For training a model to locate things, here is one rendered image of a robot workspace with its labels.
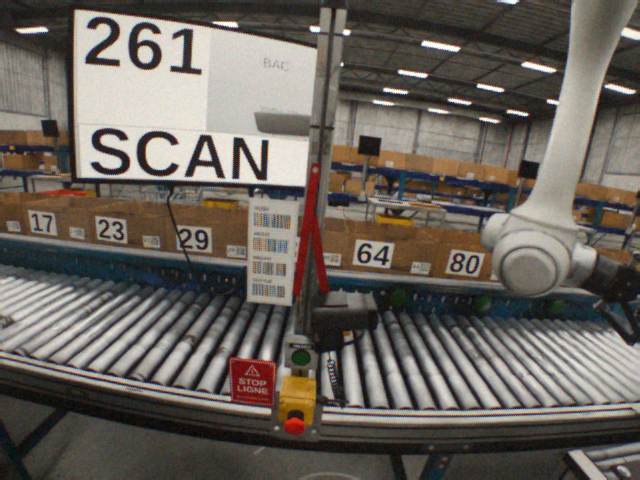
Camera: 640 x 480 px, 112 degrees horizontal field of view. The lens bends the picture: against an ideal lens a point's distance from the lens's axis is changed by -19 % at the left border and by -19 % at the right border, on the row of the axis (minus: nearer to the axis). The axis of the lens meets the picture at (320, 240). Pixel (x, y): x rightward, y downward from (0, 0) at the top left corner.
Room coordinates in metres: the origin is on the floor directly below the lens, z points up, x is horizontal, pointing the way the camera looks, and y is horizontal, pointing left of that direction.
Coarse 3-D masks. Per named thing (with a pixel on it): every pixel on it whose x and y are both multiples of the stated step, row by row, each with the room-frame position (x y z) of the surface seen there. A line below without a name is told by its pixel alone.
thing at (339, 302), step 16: (320, 304) 0.40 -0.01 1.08; (336, 304) 0.39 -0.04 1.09; (352, 304) 0.40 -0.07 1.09; (368, 304) 0.41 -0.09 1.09; (320, 320) 0.38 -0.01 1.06; (336, 320) 0.39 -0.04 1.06; (352, 320) 0.39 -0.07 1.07; (368, 320) 0.39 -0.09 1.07; (320, 336) 0.40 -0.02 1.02; (336, 336) 0.40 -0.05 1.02; (320, 352) 0.40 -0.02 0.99
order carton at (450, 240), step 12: (432, 228) 1.34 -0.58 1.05; (444, 240) 1.35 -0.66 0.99; (456, 240) 1.35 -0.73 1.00; (468, 240) 1.35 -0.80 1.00; (444, 252) 1.05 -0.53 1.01; (480, 252) 1.06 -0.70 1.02; (444, 264) 1.06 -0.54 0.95; (444, 276) 1.06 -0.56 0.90; (456, 276) 1.06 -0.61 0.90; (468, 276) 1.06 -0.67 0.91; (480, 276) 1.06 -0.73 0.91
